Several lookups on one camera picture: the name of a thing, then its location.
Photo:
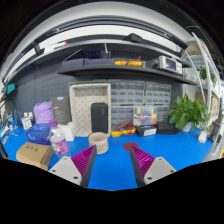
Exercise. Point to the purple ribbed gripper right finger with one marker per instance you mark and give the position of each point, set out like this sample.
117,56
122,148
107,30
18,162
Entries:
148,169

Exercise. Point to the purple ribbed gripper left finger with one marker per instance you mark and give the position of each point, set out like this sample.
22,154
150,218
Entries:
76,169

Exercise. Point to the clear plastic water bottle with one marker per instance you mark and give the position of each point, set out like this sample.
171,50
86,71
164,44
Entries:
57,139

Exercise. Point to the red round coaster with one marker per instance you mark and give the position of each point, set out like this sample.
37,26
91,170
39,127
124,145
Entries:
129,145

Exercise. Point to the beige ceramic cup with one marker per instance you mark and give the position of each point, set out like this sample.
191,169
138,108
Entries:
100,140

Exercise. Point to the brown cardboard box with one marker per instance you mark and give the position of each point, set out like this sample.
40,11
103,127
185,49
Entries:
35,154

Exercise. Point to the white small box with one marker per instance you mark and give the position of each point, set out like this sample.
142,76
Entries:
68,130

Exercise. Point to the black box white label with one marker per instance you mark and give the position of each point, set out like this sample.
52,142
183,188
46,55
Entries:
146,130

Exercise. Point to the black flat case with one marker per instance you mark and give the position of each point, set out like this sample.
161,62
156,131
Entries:
166,128

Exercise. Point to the yellow red clamp tool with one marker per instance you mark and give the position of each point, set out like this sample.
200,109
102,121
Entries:
127,129

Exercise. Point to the blue packaged box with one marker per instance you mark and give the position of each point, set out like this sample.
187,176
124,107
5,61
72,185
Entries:
39,134

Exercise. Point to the clear parts box coloured contents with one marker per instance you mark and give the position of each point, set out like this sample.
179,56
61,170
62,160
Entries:
146,115

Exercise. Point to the dark grey booklet box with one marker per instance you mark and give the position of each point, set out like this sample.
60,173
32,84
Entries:
61,109

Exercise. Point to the black rectangular speaker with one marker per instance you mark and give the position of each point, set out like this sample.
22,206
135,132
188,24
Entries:
99,117

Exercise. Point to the white small cup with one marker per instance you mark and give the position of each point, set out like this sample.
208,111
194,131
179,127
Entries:
202,137

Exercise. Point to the purple plastic bag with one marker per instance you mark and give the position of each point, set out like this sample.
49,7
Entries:
43,112

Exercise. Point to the green potted plant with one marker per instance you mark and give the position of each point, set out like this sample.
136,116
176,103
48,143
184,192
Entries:
186,114

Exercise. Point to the grey drawer organiser cabinet right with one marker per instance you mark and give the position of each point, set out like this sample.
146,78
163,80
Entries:
158,95

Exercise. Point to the grey drawer organiser cabinet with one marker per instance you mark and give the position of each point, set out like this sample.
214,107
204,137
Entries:
158,95
125,94

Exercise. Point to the grey drawer organiser cabinet left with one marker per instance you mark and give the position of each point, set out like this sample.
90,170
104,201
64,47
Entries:
125,94

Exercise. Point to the dark blue bin on shelf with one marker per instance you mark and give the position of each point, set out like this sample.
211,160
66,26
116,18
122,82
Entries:
82,62

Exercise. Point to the grey white instrument on shelf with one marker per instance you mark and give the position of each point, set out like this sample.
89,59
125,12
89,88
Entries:
169,64

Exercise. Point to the yellow tool on shelf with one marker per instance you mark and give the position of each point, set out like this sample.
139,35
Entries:
129,62

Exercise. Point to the white metal rack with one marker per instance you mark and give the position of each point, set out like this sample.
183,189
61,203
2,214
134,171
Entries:
204,73

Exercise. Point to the dark grey wall shelf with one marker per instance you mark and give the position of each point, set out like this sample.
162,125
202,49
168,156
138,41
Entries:
125,70

